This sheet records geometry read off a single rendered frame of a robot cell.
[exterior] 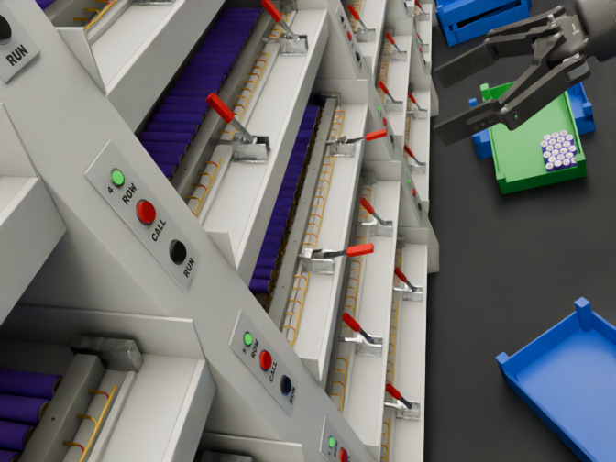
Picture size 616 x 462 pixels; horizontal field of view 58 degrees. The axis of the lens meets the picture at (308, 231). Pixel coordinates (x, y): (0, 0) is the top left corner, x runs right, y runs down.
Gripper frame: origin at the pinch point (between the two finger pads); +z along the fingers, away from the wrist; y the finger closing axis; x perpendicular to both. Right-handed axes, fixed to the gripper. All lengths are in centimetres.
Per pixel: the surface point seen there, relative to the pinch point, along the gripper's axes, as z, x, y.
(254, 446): 22.7, -3.0, -40.0
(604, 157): -10, -65, 59
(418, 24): 33, -44, 150
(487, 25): 11, -58, 148
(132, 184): 13.5, 23.7, -34.1
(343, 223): 21.1, -8.5, -3.3
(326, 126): 24.4, -3.6, 18.6
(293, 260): 24.3, -3.6, -13.8
